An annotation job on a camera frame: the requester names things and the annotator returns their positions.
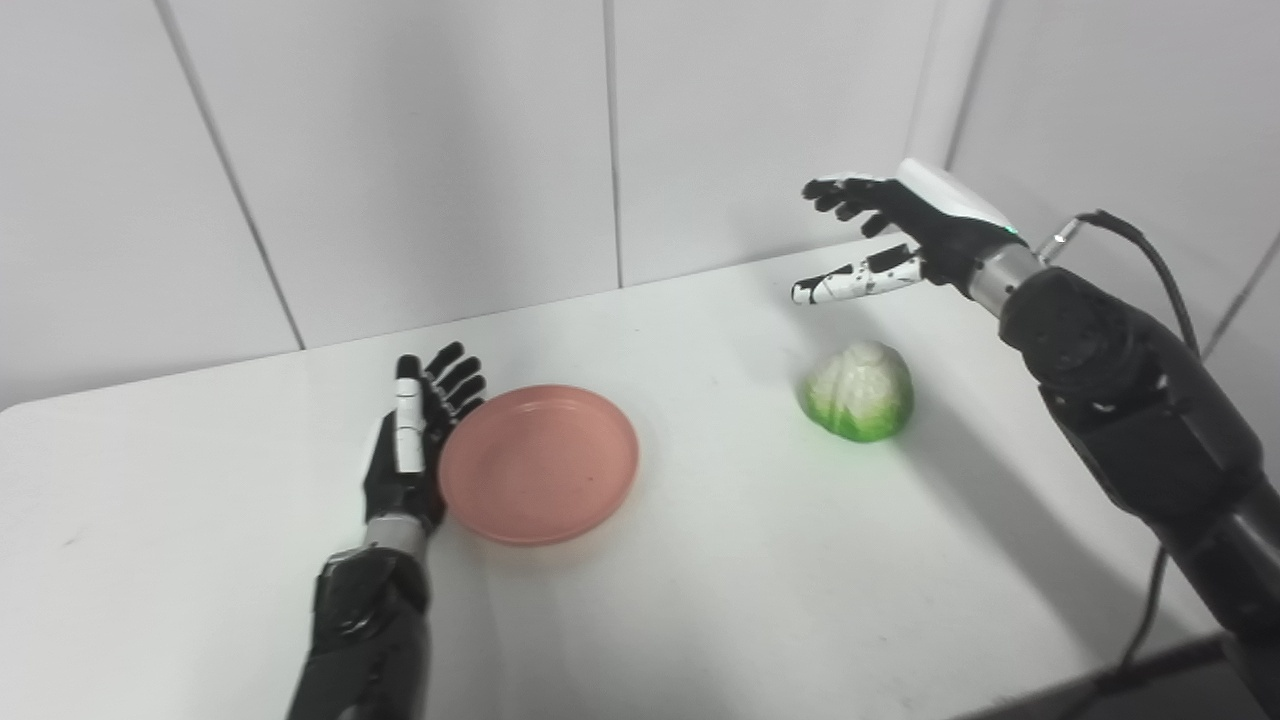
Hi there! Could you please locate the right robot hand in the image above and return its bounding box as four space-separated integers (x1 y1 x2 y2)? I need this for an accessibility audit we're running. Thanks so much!
791 159 1023 306

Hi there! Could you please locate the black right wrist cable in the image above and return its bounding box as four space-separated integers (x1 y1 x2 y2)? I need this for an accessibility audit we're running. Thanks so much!
1038 210 1203 671

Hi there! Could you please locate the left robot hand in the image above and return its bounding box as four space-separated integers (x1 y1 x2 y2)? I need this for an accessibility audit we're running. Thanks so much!
363 342 488 531

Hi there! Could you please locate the green white toy cabbage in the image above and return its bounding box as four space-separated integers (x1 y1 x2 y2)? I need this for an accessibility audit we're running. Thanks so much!
798 339 915 443

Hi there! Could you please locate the pink plate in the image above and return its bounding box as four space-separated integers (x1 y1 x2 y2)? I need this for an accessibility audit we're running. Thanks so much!
437 385 641 547

